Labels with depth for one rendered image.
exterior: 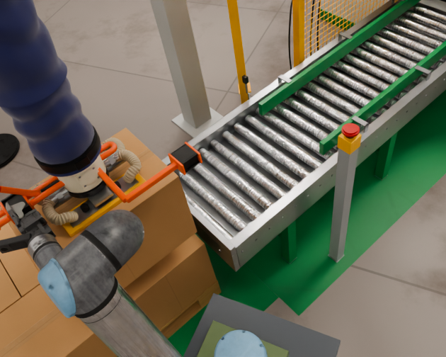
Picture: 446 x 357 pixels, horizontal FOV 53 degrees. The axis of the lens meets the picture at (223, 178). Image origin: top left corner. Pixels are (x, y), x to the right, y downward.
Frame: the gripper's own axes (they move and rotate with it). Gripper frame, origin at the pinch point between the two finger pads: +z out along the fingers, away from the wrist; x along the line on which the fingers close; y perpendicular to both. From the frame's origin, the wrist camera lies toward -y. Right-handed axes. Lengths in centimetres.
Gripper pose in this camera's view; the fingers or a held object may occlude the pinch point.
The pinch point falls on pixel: (10, 212)
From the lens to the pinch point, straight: 171.7
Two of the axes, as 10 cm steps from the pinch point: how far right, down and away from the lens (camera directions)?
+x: -1.4, -6.2, -7.7
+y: 7.5, -5.7, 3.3
